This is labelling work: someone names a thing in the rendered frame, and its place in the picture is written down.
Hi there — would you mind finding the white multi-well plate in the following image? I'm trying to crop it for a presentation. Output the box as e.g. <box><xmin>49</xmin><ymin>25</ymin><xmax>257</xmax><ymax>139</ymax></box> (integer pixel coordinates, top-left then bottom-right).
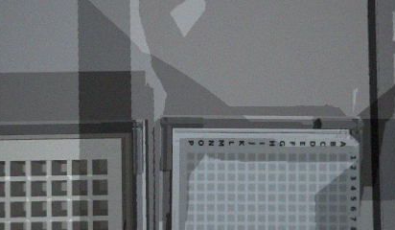
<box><xmin>172</xmin><ymin>128</ymin><xmax>360</xmax><ymax>230</ymax></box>

